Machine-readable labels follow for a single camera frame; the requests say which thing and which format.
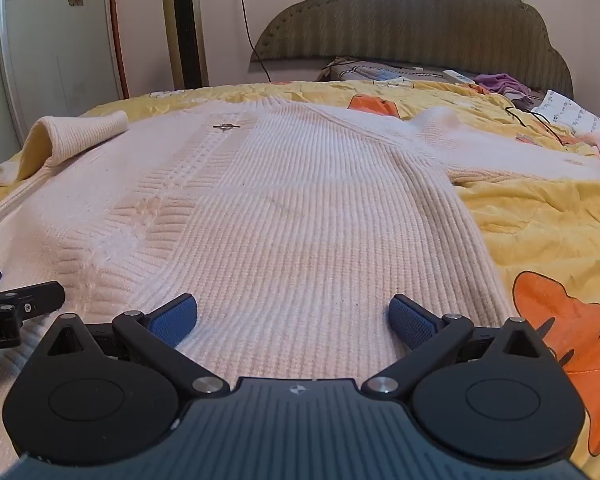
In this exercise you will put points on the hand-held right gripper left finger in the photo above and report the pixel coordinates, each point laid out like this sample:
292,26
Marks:
175,317

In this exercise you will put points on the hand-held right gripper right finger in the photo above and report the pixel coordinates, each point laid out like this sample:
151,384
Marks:
411,321

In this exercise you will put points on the white knit sweater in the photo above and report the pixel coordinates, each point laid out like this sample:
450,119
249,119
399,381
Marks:
280,210

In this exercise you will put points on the yellow printed blanket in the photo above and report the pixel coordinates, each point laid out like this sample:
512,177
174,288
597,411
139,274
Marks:
540,220

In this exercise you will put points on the white flowered wardrobe door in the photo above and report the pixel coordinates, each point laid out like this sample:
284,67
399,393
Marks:
55,50

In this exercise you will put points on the grey cloth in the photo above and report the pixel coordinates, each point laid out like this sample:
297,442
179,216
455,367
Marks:
522,100

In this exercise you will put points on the white remote control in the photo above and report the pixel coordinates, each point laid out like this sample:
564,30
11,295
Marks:
457,77

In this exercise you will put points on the grey pillow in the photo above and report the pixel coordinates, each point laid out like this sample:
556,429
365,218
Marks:
380,72

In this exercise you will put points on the purple cloth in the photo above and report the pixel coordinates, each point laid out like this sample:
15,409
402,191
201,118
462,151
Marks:
500,82

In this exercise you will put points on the gold tower fan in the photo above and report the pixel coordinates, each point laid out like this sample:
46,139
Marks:
185,25

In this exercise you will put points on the green padded headboard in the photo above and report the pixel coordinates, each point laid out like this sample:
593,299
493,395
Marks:
405,20

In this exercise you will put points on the orange wooden door frame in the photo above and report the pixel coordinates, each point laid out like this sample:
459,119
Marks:
116,25

